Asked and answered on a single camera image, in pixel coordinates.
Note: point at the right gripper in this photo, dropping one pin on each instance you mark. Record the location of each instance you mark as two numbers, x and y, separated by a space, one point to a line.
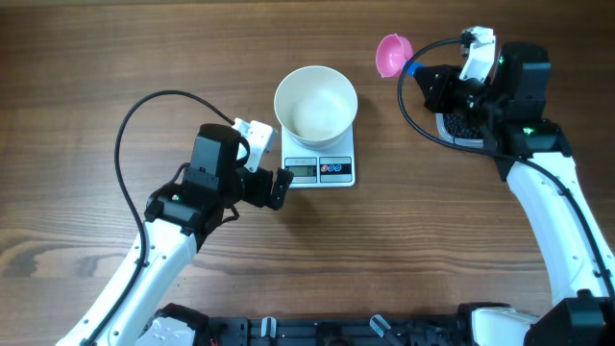
437 94

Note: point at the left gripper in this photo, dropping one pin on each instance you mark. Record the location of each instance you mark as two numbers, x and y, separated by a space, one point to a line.
263 179

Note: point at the pink scoop blue handle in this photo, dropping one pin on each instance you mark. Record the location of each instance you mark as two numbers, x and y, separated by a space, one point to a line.
392 54

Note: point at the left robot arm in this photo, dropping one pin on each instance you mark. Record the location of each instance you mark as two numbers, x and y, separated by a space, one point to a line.
222 171

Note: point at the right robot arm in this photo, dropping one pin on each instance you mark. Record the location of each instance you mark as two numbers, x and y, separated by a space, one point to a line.
535 159

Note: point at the white digital kitchen scale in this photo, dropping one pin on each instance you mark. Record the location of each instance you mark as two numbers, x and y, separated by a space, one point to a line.
333 165

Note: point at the white bowl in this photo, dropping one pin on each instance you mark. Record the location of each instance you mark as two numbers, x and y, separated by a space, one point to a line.
316 104

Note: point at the black beans in container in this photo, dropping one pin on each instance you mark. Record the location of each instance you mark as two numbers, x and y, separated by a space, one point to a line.
461 127

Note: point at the clear plastic container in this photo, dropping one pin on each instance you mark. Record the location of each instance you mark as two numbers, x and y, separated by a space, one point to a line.
444 135

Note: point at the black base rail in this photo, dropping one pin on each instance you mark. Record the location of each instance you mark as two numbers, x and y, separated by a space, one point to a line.
379 330

